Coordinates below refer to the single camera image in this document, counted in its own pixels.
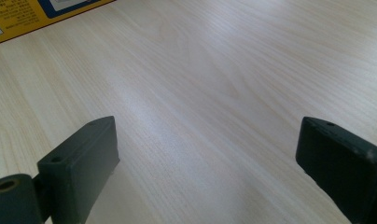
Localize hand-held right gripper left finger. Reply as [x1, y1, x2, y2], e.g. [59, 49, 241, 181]
[36, 115, 120, 224]

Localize yellow printed cardboard box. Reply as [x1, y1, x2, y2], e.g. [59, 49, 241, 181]
[0, 0, 117, 48]

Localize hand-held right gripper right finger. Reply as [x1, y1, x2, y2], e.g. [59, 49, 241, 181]
[295, 116, 377, 224]

